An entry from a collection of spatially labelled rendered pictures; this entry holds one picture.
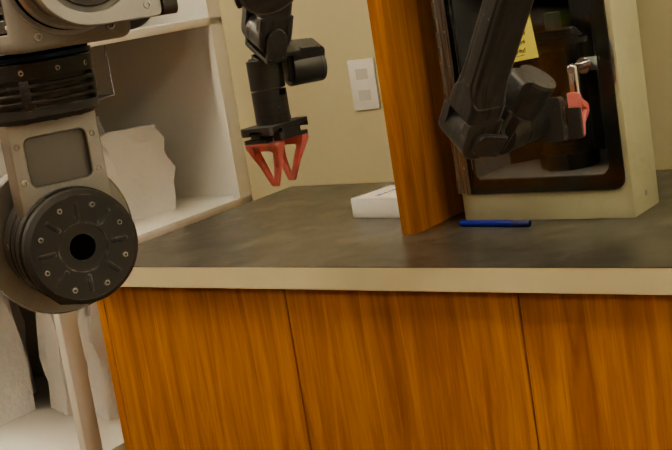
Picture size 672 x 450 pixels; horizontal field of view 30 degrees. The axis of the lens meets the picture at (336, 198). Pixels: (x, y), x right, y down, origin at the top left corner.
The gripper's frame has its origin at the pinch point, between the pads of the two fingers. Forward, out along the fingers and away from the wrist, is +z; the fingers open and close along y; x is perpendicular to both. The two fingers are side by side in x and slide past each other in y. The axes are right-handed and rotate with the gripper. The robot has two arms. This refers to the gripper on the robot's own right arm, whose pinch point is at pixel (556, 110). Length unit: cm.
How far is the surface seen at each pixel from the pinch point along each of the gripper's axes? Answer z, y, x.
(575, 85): 8.5, 0.3, -2.6
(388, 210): 18, 46, 19
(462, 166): 13.3, 25.9, 10.5
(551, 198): 14.5, 10.2, 17.1
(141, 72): 56, 140, -10
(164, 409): -13, 84, 50
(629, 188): 14.7, -4.0, 15.9
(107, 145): 28, 128, 4
